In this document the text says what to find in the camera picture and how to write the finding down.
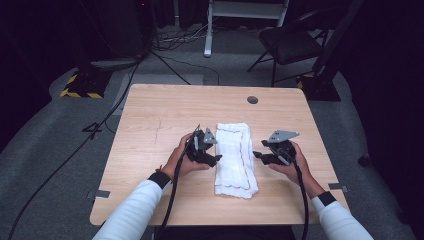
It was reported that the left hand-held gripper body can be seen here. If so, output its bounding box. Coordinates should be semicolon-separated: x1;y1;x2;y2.
184;125;219;165

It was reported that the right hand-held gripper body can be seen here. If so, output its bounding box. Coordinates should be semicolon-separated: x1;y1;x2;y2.
264;129;300;166

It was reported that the white towel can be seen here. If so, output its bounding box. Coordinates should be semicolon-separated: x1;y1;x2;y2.
214;122;260;200

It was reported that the person's left hand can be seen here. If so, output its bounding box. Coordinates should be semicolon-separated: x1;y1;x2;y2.
161;132;212;183

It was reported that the person's right hand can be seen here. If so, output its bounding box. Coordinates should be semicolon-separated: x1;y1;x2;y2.
267;141;316;188

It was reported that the grey tape piece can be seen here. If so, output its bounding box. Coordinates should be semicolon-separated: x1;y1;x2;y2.
327;182;350;194
86;188;111;201

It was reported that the person's dark lap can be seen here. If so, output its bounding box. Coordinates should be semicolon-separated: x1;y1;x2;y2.
155;225;297;240

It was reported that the black folding chair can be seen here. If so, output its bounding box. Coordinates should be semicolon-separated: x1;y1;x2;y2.
246;9;330;88

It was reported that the black tape floor mark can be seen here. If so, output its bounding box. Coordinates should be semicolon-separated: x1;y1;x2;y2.
81;121;104;141

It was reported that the white metal stand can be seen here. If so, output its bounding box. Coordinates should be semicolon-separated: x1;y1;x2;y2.
203;0;291;59

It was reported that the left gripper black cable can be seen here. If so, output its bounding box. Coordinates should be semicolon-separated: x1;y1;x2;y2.
153;123;202;240

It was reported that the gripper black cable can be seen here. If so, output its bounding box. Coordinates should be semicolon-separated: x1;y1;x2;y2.
153;123;202;240
291;159;310;240

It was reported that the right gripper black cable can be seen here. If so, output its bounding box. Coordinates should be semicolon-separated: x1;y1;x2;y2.
291;159;310;240

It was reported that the black yellow striped base plate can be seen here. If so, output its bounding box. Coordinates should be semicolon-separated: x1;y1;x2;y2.
59;68;113;100
296;72;343;102

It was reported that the thin black floor cable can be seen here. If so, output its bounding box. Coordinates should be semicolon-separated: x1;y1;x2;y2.
149;49;221;87

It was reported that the long black floor cable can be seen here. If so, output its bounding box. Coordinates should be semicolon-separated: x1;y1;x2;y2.
7;56;144;240

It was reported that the bundle of floor cables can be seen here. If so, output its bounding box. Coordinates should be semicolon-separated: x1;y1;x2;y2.
153;22;215;52

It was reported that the black slanted post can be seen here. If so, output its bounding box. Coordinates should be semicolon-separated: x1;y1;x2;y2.
312;0;365;78

